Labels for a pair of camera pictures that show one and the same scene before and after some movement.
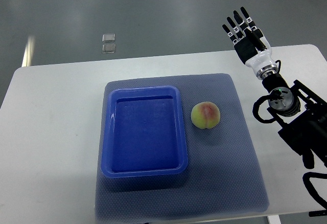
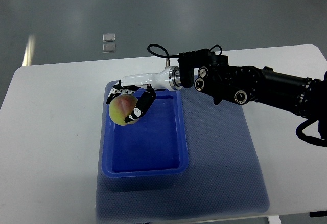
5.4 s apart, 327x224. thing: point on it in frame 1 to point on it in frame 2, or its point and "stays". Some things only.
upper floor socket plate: x=109 y=38 stays
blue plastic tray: x=144 y=133 stays
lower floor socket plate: x=109 y=48 stays
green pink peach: x=205 y=115 to x=121 y=106
